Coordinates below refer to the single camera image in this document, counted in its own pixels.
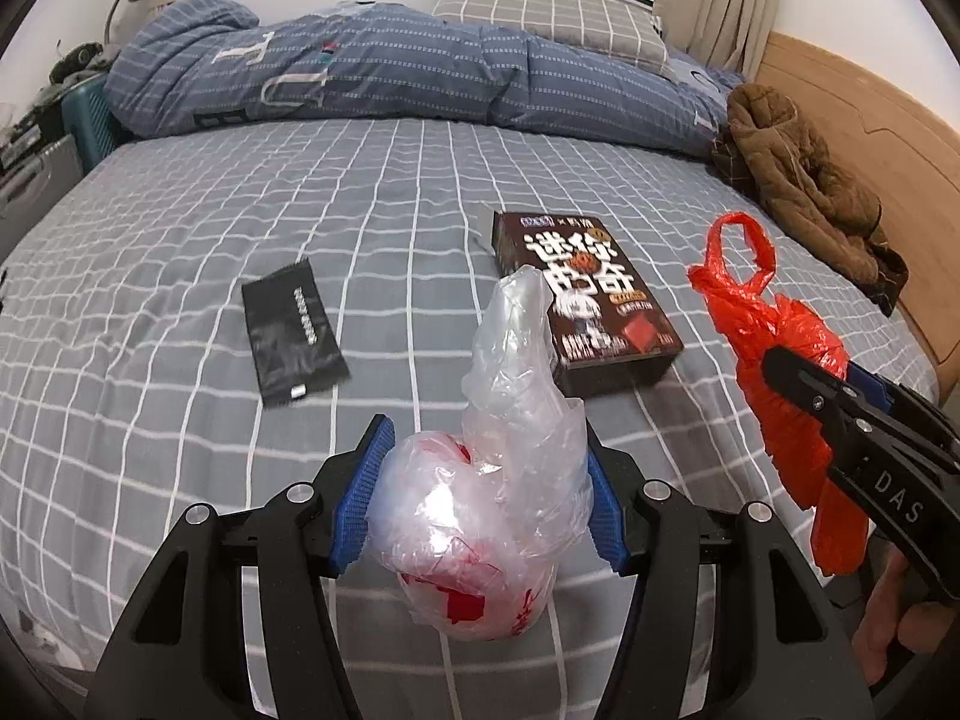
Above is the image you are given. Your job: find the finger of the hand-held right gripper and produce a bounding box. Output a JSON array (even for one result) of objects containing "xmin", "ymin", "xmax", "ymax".
[
  {"xmin": 847, "ymin": 364, "xmax": 901, "ymax": 402},
  {"xmin": 761, "ymin": 346, "xmax": 863, "ymax": 428}
]

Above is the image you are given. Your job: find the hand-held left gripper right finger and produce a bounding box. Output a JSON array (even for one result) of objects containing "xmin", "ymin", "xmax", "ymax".
[{"xmin": 585, "ymin": 427, "xmax": 875, "ymax": 720}]

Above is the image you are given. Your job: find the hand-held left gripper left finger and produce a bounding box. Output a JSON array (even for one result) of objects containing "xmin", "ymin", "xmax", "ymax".
[{"xmin": 86, "ymin": 414, "xmax": 398, "ymax": 720}]

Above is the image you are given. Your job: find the red plastic bag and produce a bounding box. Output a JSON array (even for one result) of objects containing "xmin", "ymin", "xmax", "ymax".
[{"xmin": 688, "ymin": 211, "xmax": 871, "ymax": 578}]

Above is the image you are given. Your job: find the clear plastic bag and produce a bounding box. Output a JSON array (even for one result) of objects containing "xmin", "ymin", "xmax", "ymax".
[{"xmin": 364, "ymin": 266, "xmax": 597, "ymax": 642}]

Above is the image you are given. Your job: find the person's right hand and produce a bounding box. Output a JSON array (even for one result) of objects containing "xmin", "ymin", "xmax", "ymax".
[{"xmin": 851, "ymin": 561, "xmax": 960, "ymax": 689}]

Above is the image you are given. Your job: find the black foil packet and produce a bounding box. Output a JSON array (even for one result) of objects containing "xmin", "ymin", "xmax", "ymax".
[{"xmin": 241, "ymin": 259, "xmax": 351, "ymax": 407}]

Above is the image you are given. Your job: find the brown jacket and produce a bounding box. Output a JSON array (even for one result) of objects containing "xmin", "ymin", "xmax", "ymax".
[{"xmin": 711, "ymin": 82, "xmax": 908, "ymax": 316}]

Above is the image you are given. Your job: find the brown snack box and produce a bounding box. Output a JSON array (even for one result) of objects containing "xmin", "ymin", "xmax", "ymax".
[{"xmin": 491, "ymin": 208, "xmax": 685, "ymax": 398}]

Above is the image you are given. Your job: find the wooden headboard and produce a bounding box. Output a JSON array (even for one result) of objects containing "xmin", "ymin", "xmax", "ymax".
[{"xmin": 754, "ymin": 30, "xmax": 960, "ymax": 387}]

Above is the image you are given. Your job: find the bed with grey checked sheet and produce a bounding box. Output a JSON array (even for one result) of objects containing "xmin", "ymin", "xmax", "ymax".
[{"xmin": 0, "ymin": 109, "xmax": 942, "ymax": 720}]

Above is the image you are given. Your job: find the blue striped duvet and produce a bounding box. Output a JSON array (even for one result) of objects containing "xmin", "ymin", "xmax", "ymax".
[{"xmin": 103, "ymin": 0, "xmax": 747, "ymax": 158}]

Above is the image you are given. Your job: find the grey suitcase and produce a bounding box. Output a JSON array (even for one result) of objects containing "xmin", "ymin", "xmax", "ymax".
[{"xmin": 0, "ymin": 135, "xmax": 83, "ymax": 241}]

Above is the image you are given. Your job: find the grey checked pillow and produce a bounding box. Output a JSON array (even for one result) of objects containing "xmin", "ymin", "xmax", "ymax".
[{"xmin": 431, "ymin": 0, "xmax": 668, "ymax": 77}]

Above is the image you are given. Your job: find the teal suitcase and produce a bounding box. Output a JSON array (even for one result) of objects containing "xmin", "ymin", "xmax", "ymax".
[{"xmin": 60, "ymin": 75, "xmax": 130, "ymax": 173}]

